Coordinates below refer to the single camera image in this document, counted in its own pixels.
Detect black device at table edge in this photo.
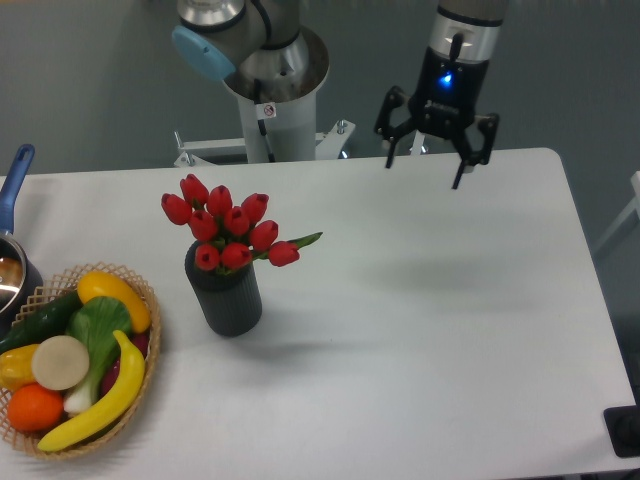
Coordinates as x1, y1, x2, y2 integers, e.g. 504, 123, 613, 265
603, 405, 639, 458

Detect white furniture frame right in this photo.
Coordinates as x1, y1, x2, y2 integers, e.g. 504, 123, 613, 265
593, 171, 639, 259

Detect orange fruit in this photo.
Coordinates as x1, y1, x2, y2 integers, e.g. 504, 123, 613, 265
7, 383, 63, 432

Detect yellow banana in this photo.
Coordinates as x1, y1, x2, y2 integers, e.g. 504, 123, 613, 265
37, 330, 145, 453

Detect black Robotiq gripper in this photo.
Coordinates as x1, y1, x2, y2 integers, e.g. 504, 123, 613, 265
373, 45, 501, 191

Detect woven wicker basket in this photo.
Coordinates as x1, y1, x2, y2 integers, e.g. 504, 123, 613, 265
1, 262, 161, 461

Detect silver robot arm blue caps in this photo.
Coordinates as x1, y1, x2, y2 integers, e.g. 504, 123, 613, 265
172, 1, 507, 175

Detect green cucumber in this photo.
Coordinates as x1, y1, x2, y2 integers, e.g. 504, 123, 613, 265
1, 291, 82, 354

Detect yellow squash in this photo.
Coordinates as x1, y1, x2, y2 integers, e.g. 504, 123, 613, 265
77, 270, 151, 334

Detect yellow bell pepper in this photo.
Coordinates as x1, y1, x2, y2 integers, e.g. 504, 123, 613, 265
1, 344, 39, 391

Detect red tulip bouquet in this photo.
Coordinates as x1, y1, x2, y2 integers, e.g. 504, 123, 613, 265
160, 174, 322, 278

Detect dark grey ribbed vase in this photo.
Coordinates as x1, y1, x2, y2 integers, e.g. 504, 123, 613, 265
185, 242, 262, 337

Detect blue handled saucepan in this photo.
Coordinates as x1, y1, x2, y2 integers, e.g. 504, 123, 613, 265
1, 144, 43, 337

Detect green bok choy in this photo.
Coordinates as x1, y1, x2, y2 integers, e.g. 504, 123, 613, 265
64, 296, 132, 416

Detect beige round disc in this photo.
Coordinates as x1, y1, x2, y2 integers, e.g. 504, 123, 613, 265
31, 335, 90, 391

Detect purple red vegetable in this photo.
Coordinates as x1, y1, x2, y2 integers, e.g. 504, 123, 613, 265
100, 332, 149, 397

